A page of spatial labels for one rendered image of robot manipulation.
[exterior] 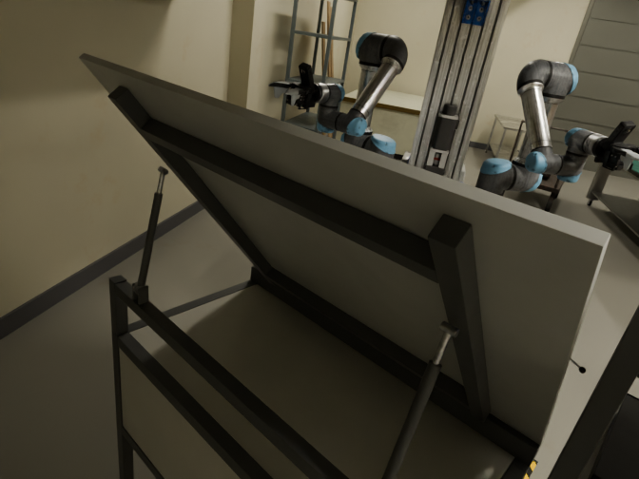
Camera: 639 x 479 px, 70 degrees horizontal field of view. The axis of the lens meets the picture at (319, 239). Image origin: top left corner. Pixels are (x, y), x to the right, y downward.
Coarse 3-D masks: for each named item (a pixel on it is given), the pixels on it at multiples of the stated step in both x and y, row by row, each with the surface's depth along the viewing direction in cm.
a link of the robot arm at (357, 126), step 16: (384, 48) 186; (400, 48) 183; (384, 64) 183; (400, 64) 183; (384, 80) 181; (368, 96) 180; (352, 112) 178; (368, 112) 180; (336, 128) 183; (352, 128) 176
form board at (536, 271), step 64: (192, 128) 97; (256, 128) 75; (320, 192) 79; (384, 192) 64; (448, 192) 53; (320, 256) 112; (512, 256) 55; (576, 256) 47; (384, 320) 123; (512, 320) 70; (576, 320) 58; (512, 384) 96
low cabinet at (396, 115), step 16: (352, 96) 760; (384, 96) 831; (400, 96) 871; (416, 96) 916; (384, 112) 740; (400, 112) 734; (416, 112) 723; (384, 128) 750; (400, 128) 743; (400, 144) 753; (400, 160) 765
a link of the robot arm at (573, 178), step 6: (564, 156) 167; (570, 156) 167; (576, 156) 166; (582, 156) 165; (564, 162) 166; (570, 162) 166; (576, 162) 166; (582, 162) 166; (564, 168) 166; (570, 168) 167; (576, 168) 167; (582, 168) 168; (558, 174) 168; (564, 174) 169; (570, 174) 168; (576, 174) 168; (564, 180) 170; (570, 180) 169; (576, 180) 170
